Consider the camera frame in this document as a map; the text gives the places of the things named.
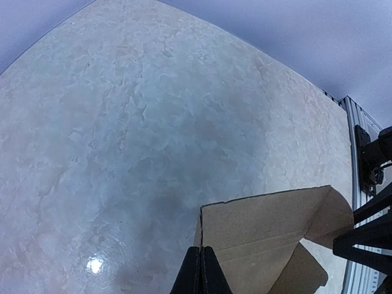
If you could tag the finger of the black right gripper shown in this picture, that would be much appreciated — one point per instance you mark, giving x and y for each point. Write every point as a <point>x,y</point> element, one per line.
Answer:
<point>376,233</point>

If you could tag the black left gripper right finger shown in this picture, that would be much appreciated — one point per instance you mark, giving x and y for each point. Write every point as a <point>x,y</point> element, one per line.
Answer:
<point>213,278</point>

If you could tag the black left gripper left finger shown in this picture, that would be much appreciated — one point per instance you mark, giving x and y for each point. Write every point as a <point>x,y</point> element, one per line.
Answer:
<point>188,278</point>

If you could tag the brown cardboard paper box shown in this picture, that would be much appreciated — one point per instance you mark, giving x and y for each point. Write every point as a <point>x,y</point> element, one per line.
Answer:
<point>280,242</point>

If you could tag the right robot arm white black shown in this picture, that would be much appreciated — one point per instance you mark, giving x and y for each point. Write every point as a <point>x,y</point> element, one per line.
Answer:
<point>372,158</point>

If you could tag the front aluminium rail frame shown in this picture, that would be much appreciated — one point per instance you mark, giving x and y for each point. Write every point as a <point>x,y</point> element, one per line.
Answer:
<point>359,278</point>

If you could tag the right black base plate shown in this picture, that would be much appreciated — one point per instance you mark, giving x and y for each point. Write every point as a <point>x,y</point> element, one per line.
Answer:
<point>370,158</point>

